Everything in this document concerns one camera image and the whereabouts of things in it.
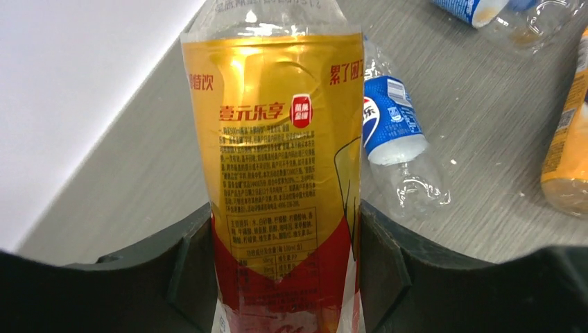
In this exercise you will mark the crushed Pepsi bottle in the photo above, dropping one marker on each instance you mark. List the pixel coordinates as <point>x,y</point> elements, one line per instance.
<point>404,166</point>

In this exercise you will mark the upright Pepsi bottle blue label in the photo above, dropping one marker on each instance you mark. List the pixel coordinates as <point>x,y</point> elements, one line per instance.
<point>522,27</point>

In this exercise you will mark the yellow red label bottle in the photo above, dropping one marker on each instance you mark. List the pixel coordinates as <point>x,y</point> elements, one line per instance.
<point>277,95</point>

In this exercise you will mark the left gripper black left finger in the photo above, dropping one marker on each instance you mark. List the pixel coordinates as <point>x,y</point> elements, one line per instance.
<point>163,283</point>

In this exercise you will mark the orange blue label bottle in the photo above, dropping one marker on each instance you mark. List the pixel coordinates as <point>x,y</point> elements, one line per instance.
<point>564,171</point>

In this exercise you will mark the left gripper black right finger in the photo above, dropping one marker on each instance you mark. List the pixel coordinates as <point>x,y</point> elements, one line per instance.
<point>411,284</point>

